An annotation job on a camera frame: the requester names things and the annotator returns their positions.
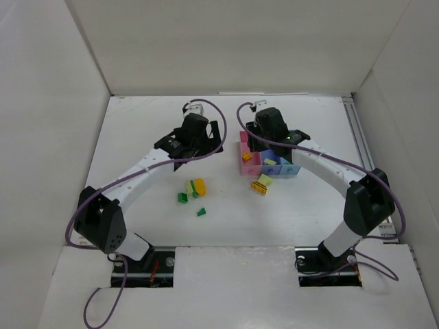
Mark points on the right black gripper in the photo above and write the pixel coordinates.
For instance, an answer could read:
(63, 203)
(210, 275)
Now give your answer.
(254, 139)

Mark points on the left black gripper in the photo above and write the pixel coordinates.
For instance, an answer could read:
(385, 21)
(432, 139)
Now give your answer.
(212, 133)

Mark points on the light yellow lego brick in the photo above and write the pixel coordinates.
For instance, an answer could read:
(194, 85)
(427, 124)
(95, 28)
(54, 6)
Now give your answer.
(268, 161)

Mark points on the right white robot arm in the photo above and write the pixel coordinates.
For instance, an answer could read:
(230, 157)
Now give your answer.
(368, 201)

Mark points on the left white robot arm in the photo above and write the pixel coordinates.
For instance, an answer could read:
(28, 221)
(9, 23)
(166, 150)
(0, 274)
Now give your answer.
(100, 218)

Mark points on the pink plastic bin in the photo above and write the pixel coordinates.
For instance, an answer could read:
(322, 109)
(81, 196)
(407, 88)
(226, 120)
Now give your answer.
(253, 166)

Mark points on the purple plastic bin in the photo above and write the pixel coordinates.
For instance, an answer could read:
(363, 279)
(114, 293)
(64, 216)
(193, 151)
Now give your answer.
(270, 169)

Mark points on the orange rounded lego brick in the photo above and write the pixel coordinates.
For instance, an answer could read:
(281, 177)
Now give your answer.
(199, 187)

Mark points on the light yellow lego on orange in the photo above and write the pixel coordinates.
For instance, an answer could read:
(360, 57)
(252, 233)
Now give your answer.
(265, 180)

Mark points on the light blue plastic bin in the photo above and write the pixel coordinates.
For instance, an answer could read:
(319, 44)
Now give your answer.
(289, 168)

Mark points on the orange striped lego brick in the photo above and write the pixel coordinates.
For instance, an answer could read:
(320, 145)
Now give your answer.
(259, 187)

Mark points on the small dark green lego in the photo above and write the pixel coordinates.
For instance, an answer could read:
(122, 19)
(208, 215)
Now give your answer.
(194, 192)

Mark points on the dark green lego brick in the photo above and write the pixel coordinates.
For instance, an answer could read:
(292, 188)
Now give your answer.
(183, 198)

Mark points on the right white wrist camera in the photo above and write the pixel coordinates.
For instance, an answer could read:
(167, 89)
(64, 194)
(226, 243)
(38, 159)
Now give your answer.
(258, 105)

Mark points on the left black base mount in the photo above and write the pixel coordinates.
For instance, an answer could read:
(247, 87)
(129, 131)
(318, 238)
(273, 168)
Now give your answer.
(159, 272)

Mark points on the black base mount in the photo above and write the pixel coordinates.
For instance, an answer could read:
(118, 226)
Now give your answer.
(159, 272)
(317, 267)

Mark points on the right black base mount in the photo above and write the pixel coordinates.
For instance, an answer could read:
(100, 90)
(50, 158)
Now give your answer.
(317, 267)

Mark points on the aluminium rail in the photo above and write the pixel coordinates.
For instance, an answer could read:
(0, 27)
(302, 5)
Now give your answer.
(386, 228)

